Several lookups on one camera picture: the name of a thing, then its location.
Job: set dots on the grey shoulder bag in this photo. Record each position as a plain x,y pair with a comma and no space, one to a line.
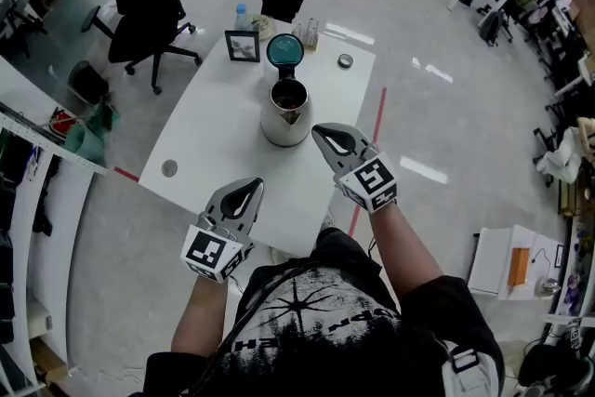
469,374

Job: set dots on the red fire extinguisher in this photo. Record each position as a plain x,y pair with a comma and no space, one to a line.
65,122

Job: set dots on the black backpack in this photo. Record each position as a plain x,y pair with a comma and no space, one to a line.
495,28

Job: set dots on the grey round table grommet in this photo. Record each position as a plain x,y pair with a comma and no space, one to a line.
169,168

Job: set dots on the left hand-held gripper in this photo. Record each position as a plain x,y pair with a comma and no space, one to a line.
204,251

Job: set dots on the person's left shoe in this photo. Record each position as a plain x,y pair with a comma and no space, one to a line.
281,255

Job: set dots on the black picture frame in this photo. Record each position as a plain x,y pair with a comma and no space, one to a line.
242,46

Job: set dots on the person's left forearm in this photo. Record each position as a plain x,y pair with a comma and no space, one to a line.
197,321

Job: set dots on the person's black printed t-shirt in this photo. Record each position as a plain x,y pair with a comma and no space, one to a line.
334,321

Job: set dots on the person's shoe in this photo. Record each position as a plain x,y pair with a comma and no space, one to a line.
327,219
281,255

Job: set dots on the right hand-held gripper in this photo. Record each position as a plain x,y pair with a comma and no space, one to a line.
372,181

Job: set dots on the person's right shoe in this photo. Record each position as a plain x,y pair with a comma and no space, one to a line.
327,219

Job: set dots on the white shelving unit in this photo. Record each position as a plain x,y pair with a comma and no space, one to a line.
70,200

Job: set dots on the black waste bin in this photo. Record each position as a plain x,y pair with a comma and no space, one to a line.
88,83

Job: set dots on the glass tube rack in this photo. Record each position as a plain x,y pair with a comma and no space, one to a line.
307,35

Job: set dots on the clear water bottle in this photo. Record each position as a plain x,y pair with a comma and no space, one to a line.
241,18

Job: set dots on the round black tin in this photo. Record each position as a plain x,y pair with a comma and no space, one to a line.
345,60

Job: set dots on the person's black shorts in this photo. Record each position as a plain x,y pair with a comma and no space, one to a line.
346,253

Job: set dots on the person's right forearm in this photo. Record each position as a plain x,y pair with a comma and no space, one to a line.
402,246

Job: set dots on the green bin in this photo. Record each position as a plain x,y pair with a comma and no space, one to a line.
88,139

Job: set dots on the white table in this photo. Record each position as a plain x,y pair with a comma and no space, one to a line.
223,139

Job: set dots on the white box with orange item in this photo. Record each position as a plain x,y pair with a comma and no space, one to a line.
493,265

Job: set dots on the stainless steel electric kettle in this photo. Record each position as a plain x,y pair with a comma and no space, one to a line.
286,130

